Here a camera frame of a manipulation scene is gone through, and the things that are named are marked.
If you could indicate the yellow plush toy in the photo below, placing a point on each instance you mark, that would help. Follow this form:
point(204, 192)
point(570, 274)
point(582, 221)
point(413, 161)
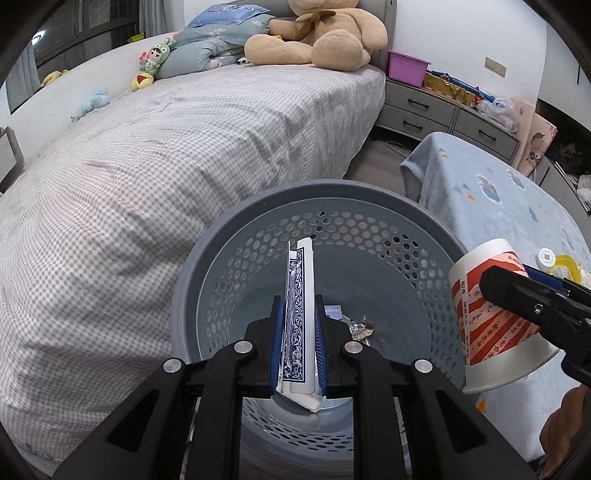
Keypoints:
point(54, 77)

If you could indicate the purple plastic basket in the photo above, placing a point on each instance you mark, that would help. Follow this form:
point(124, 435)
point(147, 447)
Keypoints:
point(406, 69)

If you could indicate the pink cartoon board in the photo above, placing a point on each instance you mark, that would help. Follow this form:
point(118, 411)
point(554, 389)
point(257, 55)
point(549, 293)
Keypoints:
point(540, 143)

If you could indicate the light blue plush toy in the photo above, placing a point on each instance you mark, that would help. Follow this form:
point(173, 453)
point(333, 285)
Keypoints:
point(92, 104)

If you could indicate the clear plastic bag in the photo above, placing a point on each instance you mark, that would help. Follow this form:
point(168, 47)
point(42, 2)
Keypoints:
point(498, 113)

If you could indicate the dark window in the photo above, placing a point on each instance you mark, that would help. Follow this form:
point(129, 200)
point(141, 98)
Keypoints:
point(92, 37)

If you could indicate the colourful foil packets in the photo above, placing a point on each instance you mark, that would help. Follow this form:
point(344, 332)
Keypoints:
point(461, 85)

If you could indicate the grey padded headboard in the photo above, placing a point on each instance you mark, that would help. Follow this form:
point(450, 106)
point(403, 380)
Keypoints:
point(390, 27)

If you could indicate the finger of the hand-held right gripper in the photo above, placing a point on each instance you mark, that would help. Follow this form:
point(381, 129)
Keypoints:
point(508, 288)
point(549, 278)

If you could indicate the lavender carton box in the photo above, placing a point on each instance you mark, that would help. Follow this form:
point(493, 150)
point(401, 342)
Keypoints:
point(333, 313)

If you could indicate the white wardrobe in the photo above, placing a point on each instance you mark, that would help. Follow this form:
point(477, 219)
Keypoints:
point(561, 69)

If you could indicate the grey perforated basket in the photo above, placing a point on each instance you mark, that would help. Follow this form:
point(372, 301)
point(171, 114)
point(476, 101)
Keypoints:
point(221, 258)

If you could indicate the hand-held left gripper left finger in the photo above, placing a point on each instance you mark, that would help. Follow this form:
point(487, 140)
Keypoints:
point(277, 341)

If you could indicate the yellow red small plush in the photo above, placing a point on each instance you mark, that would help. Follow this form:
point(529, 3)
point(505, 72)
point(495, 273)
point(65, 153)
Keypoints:
point(141, 81)

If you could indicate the blue floral quilt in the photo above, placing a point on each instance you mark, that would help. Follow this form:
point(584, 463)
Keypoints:
point(203, 55)

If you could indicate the brown printed snack packet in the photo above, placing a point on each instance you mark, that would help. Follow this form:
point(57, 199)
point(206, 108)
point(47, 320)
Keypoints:
point(364, 328)

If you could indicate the blue printed blanket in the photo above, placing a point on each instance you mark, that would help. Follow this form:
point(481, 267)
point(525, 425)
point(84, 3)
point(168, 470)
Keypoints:
point(485, 207)

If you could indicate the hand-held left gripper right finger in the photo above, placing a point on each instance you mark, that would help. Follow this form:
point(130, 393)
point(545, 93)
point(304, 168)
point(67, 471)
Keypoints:
point(320, 341)

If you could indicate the playing card box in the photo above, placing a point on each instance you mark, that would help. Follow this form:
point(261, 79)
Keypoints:
point(298, 314)

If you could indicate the green hooded doll plush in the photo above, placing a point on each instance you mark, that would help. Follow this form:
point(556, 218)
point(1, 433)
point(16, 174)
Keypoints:
point(159, 55)

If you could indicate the grey checked bed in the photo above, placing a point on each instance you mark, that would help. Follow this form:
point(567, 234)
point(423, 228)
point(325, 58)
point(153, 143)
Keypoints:
point(138, 184)

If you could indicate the grey drawer dresser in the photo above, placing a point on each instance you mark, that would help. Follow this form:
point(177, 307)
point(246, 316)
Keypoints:
point(438, 115)

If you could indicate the beige wall outlet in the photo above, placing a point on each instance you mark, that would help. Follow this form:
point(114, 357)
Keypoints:
point(495, 66)

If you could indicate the tan teddy bear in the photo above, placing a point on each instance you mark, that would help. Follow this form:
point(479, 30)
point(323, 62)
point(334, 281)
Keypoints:
point(332, 41)

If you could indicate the dark metal frame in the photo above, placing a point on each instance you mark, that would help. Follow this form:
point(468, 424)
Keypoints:
point(11, 157)

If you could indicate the gold gift box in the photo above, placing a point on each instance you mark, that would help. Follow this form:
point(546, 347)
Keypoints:
point(448, 87)

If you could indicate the white cloth bundle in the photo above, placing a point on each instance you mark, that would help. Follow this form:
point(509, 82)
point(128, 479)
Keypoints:
point(584, 189)

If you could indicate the red white paper cup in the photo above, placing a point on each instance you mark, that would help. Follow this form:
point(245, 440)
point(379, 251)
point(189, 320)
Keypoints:
point(498, 341)

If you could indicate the white round lid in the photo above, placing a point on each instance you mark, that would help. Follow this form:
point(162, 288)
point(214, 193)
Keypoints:
point(547, 257)

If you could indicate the blue printed pillow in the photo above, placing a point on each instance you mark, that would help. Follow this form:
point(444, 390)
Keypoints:
point(226, 14)

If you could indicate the person's right hand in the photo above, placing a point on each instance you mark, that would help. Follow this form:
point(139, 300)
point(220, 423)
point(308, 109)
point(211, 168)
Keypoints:
point(570, 424)

